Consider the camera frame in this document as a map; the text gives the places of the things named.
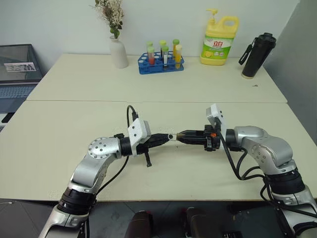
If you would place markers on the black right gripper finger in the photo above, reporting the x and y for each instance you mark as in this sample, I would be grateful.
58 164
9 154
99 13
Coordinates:
194 133
194 140

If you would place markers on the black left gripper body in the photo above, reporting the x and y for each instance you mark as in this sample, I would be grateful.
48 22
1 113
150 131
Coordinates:
144 148

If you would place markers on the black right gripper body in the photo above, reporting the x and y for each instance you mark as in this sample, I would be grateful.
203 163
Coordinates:
211 142

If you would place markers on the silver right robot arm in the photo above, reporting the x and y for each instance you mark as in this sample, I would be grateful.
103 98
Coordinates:
260 143

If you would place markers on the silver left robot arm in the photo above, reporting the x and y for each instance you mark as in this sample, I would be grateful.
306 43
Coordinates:
99 148

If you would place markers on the blue test tube rack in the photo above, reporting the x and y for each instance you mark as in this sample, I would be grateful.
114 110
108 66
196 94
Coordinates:
158 69

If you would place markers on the dark rounded shape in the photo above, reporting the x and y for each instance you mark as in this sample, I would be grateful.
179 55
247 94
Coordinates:
198 223
140 224

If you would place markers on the cream-capped tube with yellow liquid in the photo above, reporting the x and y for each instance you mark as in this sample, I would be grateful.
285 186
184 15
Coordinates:
178 57

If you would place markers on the green-capped tube with white label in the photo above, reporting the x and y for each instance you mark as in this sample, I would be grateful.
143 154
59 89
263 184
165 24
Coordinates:
165 58

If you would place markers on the green-capped tube with red liquid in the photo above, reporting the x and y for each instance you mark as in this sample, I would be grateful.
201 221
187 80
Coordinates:
150 55

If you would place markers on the green-capped tube with dark liquid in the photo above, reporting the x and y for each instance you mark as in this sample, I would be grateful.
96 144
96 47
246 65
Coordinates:
162 47

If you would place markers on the green-capped tube with orange liquid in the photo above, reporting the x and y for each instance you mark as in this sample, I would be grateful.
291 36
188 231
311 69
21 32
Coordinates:
175 44

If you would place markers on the white ceramic vase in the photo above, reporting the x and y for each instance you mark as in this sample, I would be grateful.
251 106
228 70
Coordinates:
119 53

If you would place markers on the yellow detergent pump bottle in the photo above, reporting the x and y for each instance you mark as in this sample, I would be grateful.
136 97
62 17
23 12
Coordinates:
218 42

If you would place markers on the dried flower bunch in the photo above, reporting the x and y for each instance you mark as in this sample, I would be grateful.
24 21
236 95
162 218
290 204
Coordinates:
111 12

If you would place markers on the black phone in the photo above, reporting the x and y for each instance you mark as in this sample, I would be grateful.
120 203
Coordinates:
7 117

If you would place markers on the grey laptop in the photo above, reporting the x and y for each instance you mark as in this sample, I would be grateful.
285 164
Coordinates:
17 67

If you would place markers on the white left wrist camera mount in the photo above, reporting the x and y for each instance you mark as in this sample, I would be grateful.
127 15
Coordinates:
137 134

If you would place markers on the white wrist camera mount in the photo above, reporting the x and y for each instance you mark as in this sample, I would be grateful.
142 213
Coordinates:
137 134
214 112

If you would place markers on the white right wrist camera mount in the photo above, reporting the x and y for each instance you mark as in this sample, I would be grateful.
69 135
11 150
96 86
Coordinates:
214 112

